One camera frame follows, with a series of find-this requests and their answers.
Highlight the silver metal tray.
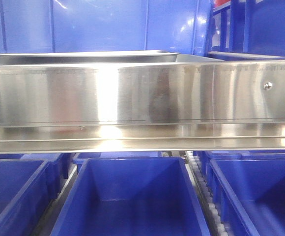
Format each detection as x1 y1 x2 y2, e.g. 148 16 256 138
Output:
0 50 179 65

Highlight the blue bin lower middle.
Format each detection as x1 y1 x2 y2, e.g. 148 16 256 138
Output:
51 157 210 236

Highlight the blue bin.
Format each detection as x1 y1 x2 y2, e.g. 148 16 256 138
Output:
0 153 69 236
0 0 213 56
198 150 285 236
51 157 210 236

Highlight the blue bin upper left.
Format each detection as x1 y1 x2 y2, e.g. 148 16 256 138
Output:
0 0 213 56

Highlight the blue crate upper right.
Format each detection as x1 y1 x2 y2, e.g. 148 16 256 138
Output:
208 0 285 57

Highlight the roller track divider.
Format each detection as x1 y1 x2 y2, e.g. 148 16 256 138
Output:
179 151 229 236

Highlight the blue bin lower right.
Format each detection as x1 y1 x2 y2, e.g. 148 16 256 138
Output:
198 150 285 236

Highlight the blue bin lower left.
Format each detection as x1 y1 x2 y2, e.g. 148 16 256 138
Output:
0 153 69 236

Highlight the stainless steel shelf rail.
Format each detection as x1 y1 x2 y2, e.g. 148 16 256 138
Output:
0 59 285 153

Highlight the rail screw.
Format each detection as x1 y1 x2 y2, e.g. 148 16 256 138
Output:
263 82 273 91

